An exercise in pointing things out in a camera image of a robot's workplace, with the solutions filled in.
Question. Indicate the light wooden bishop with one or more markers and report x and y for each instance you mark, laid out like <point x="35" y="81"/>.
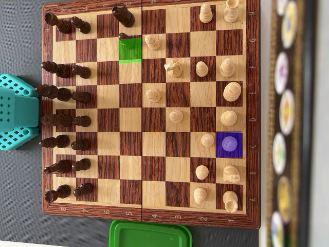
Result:
<point x="227" y="68"/>
<point x="228" y="143"/>

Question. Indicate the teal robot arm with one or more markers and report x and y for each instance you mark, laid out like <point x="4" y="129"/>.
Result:
<point x="18" y="115"/>

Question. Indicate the light wooden pawn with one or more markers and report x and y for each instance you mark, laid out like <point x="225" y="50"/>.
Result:
<point x="200" y="195"/>
<point x="153" y="42"/>
<point x="202" y="172"/>
<point x="206" y="14"/>
<point x="207" y="140"/>
<point x="176" y="116"/>
<point x="153" y="95"/>
<point x="202" y="69"/>

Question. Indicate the wooden chessboard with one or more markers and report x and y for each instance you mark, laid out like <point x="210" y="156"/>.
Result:
<point x="154" y="144"/>

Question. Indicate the light wooden knight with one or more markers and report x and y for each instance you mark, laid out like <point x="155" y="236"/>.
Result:
<point x="174" y="68"/>
<point x="231" y="173"/>

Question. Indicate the light wooden queen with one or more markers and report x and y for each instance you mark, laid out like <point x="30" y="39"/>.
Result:
<point x="228" y="118"/>

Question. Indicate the light wooden rook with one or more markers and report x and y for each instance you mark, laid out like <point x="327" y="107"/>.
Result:
<point x="231" y="13"/>
<point x="230" y="200"/>

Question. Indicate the dark wooden queen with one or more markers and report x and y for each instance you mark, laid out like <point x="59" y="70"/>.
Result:
<point x="61" y="120"/>

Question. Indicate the dark wooden bishop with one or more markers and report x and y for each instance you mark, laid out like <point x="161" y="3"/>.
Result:
<point x="60" y="70"/>
<point x="60" y="141"/>

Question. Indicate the dark wooden king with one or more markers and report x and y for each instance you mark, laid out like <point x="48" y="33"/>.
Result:
<point x="59" y="93"/>

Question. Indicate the green plastic lid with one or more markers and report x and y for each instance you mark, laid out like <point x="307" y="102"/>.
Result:
<point x="151" y="235"/>

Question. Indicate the dark wooden rook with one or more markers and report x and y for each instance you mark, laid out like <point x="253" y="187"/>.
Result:
<point x="60" y="191"/>
<point x="61" y="24"/>

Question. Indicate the black medallion game box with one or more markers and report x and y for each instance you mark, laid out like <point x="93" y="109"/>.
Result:
<point x="290" y="77"/>

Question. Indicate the dark grey mat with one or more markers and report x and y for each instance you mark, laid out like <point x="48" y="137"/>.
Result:
<point x="20" y="38"/>

